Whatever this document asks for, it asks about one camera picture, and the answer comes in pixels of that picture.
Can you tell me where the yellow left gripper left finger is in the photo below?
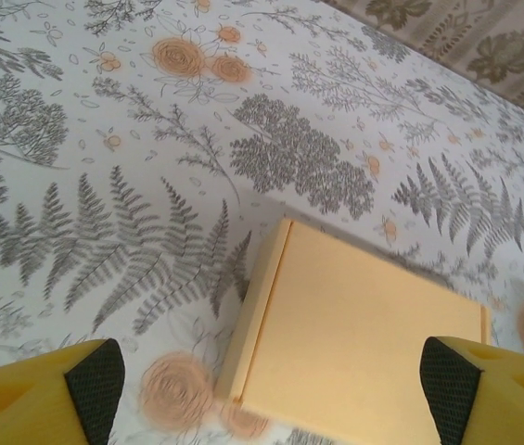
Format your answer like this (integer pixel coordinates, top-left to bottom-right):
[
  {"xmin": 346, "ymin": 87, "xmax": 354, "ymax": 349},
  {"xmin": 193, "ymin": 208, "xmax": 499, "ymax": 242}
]
[{"xmin": 0, "ymin": 337, "xmax": 126, "ymax": 445}]

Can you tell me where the orange paper box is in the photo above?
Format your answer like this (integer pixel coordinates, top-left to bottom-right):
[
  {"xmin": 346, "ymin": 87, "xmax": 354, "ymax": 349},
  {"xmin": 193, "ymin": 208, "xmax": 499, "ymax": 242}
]
[{"xmin": 214, "ymin": 217, "xmax": 493, "ymax": 445}]

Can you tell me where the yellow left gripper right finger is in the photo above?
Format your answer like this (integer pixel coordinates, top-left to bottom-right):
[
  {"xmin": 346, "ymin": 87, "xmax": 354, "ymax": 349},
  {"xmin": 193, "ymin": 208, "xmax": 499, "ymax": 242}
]
[{"xmin": 418, "ymin": 336, "xmax": 524, "ymax": 445}]

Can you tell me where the floral patterned table cover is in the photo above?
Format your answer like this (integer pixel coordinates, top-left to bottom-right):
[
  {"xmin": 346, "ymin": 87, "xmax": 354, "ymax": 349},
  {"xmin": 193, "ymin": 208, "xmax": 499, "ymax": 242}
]
[{"xmin": 0, "ymin": 0, "xmax": 524, "ymax": 445}]

